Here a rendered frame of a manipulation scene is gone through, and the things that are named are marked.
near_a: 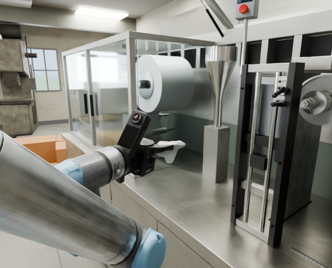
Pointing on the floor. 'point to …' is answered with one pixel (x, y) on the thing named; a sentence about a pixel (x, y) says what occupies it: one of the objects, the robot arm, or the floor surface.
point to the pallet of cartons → (46, 147)
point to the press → (13, 80)
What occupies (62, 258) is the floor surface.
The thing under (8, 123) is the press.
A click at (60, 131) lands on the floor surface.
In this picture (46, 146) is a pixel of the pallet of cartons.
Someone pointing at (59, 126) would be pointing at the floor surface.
